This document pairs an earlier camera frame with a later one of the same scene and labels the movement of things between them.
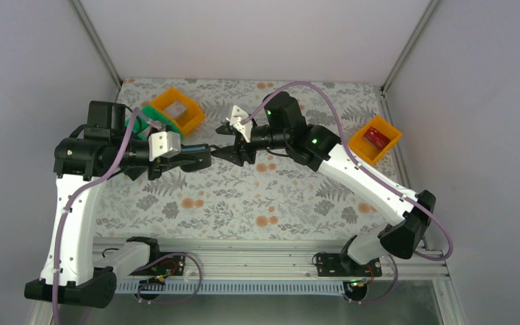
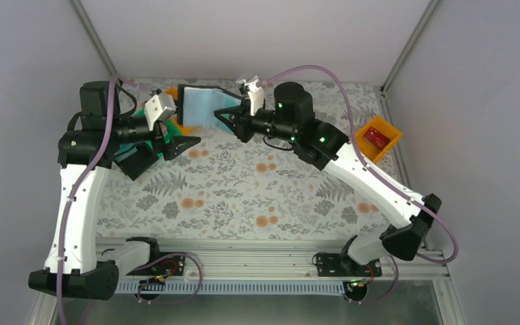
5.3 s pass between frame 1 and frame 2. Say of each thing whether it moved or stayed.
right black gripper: moved
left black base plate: stayed
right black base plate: stayed
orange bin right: stayed
